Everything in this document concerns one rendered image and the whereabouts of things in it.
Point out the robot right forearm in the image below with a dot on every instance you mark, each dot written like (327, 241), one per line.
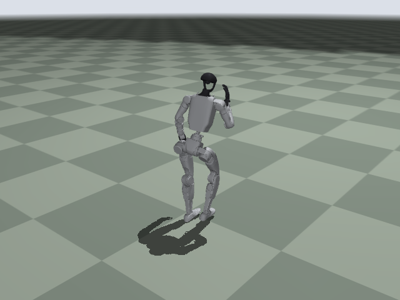
(230, 113)

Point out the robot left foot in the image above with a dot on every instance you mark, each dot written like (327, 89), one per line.
(188, 217)

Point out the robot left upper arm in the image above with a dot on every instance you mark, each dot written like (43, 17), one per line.
(183, 108)

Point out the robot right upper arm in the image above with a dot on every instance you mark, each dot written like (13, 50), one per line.
(220, 106)

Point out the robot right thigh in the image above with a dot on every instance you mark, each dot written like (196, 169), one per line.
(207, 155)

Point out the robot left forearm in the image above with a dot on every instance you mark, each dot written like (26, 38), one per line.
(180, 130)

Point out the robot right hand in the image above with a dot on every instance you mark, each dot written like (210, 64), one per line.
(227, 101)

